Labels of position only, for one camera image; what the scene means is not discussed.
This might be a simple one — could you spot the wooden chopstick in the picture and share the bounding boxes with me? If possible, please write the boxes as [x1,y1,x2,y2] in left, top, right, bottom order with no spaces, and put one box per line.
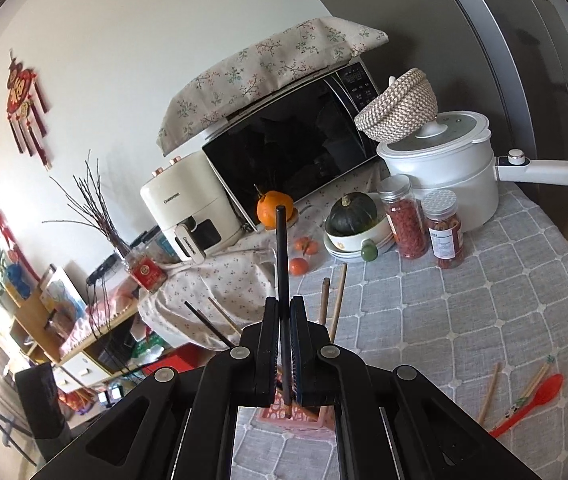
[329,262,349,343]
[478,361,501,423]
[208,297,242,334]
[318,277,331,327]

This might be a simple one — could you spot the red box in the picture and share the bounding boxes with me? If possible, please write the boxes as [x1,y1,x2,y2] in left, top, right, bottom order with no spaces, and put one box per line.
[154,352,215,377]

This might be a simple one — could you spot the grey checked tablecloth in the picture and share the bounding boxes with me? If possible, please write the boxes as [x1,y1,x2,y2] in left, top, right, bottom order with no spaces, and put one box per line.
[236,180,568,480]

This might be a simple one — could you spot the woven rope basket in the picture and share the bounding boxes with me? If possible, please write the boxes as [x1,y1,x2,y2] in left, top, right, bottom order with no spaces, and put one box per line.
[354,67,438,143]

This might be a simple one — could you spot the black microwave oven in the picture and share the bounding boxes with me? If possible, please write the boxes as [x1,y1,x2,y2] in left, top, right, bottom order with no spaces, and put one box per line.
[201,57,382,233]

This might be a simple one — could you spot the pink perforated utensil basket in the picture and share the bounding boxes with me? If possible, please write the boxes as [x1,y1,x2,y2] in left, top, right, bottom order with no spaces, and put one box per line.
[258,375,339,433]

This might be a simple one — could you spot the white flower-print bowl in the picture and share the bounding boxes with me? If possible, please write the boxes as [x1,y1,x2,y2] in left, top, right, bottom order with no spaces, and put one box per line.
[325,215,389,254]

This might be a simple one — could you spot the black chopstick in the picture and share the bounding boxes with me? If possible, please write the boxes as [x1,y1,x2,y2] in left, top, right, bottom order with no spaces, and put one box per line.
[184,300,235,349]
[275,205,295,406]

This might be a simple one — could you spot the grey refrigerator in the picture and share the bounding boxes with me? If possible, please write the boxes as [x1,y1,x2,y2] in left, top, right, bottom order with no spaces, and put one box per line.
[426,0,568,221]

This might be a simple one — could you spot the red knot wall ornament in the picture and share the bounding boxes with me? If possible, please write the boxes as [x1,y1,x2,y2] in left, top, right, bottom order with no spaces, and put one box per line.
[4,50,55,171]

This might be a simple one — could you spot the cream air fryer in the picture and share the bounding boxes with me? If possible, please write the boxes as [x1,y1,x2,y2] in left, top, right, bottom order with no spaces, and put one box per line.
[140,152,245,263]

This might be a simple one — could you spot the clear jar with white label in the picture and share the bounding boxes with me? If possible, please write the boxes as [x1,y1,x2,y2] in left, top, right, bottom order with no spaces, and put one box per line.
[421,189,465,269]

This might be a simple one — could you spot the orange pumpkin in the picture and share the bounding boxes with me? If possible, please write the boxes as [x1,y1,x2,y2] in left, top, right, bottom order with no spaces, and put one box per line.
[256,185,295,229]

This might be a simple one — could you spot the pink cloth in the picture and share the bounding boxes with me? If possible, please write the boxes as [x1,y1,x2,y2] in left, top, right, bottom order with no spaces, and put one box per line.
[56,305,137,356]

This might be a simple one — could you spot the floral draped cloth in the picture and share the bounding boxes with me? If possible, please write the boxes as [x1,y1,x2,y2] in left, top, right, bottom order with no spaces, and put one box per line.
[139,170,389,351]

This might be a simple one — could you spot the white plate stack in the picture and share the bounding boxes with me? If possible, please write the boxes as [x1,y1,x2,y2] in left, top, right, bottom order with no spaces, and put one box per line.
[324,230,397,262]

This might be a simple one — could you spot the red plastic spoon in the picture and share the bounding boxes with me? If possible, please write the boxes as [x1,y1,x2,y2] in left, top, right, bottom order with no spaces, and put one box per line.
[488,373,564,438]

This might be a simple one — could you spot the red label jar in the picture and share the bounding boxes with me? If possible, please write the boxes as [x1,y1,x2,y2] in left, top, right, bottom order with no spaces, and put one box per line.
[124,245,169,295]

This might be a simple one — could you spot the white electric pot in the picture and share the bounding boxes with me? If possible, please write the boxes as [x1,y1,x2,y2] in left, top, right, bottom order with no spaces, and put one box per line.
[376,111,568,233]

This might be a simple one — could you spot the floral microwave cover cloth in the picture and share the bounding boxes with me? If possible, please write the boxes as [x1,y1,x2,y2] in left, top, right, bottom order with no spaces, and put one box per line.
[156,17,389,157]

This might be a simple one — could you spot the clear jar of red berries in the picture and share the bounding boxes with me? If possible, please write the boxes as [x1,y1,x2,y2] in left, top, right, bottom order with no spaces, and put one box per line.
[378,175,428,260]

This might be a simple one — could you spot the black power strip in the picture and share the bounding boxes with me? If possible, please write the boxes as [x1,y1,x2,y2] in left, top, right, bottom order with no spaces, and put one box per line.
[86,255,120,283]

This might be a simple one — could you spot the wooden shelf unit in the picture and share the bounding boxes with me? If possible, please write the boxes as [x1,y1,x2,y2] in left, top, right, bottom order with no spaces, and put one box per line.
[4,265,140,376]

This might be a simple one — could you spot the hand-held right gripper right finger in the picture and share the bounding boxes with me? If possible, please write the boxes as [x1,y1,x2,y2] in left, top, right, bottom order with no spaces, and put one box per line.
[289,296,539,480]

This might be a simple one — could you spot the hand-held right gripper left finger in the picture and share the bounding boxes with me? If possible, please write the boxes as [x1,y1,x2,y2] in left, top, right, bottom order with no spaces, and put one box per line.
[29,296,285,480]

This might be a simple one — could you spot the dried dark branches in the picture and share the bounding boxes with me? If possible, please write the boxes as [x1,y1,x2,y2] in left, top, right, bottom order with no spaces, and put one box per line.
[41,157,132,256]

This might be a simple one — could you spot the dark green kabocha squash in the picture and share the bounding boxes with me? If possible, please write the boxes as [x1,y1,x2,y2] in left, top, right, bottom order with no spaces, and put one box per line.
[330,193,379,237]

